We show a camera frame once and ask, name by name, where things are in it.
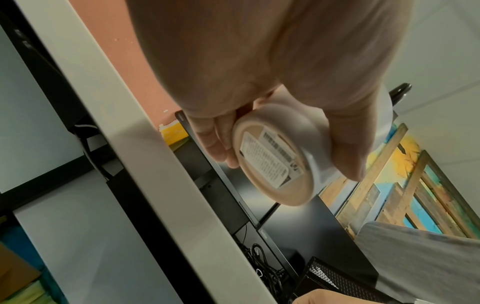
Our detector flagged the tangled black monitor cables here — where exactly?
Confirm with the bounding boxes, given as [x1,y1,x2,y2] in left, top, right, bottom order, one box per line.
[238,221,294,299]

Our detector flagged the brown cardboard box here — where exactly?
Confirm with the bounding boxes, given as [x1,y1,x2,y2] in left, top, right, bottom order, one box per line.
[0,242,43,301]

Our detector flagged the black pens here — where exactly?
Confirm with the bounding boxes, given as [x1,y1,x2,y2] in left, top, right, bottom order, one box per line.
[387,83,414,106]

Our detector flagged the white desk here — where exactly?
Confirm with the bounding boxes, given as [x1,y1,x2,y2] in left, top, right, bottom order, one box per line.
[0,0,280,304]

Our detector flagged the yellow paper scrap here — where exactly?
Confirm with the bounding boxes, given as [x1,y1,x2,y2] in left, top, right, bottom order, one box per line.
[158,120,191,147]

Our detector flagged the person's left hand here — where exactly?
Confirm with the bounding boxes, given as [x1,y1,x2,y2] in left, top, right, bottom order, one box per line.
[125,0,416,182]

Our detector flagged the person's right hand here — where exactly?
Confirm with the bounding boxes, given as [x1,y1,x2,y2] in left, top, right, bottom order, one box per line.
[291,288,415,304]

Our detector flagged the white paper cup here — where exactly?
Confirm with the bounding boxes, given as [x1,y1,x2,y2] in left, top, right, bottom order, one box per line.
[229,85,396,208]

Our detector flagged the black mesh paper tray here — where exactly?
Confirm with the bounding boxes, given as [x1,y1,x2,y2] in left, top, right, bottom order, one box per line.
[291,256,396,304]

